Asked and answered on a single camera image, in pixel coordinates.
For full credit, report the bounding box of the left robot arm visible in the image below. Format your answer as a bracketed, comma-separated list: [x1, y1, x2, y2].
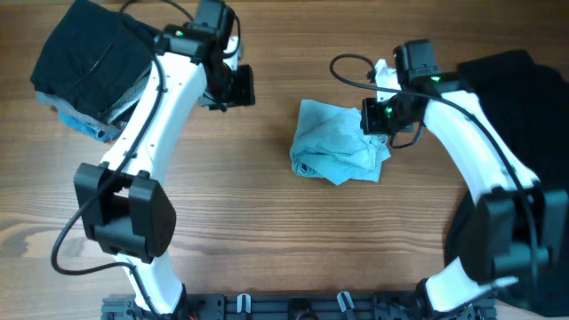
[73, 1, 255, 319]

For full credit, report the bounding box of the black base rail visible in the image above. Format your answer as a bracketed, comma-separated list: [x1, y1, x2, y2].
[100, 292, 497, 320]

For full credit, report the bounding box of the light blue t-shirt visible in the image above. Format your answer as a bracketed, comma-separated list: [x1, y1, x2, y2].
[290, 100, 390, 185]

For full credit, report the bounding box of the black garment under t-shirt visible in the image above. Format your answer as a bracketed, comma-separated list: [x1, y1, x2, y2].
[444, 49, 569, 318]

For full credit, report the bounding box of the grey folded garment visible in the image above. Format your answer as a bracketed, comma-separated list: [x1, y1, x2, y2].
[36, 69, 150, 132]

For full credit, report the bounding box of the black folded garment on stack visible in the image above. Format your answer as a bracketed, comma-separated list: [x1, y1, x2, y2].
[30, 1, 158, 110]

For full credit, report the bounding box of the blue folded denim garment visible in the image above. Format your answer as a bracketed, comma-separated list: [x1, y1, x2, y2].
[58, 113, 122, 143]

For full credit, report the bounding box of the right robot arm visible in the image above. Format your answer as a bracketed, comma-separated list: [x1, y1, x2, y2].
[361, 39, 568, 319]

